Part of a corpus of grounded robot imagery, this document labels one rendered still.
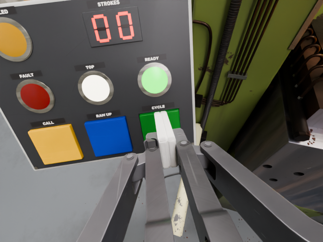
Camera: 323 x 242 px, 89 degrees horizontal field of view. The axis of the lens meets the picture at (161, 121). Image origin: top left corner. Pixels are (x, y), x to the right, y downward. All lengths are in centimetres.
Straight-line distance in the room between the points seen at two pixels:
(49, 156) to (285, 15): 57
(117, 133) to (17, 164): 160
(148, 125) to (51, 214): 131
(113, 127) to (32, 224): 134
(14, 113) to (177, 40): 30
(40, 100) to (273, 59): 55
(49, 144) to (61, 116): 6
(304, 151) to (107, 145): 46
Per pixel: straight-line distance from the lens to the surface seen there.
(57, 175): 161
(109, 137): 33
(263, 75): 59
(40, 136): 37
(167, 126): 16
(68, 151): 37
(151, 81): 29
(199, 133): 75
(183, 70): 29
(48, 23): 32
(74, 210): 146
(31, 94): 35
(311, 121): 54
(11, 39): 34
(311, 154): 55
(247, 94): 64
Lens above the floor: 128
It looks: 55 degrees down
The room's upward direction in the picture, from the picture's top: 5 degrees counter-clockwise
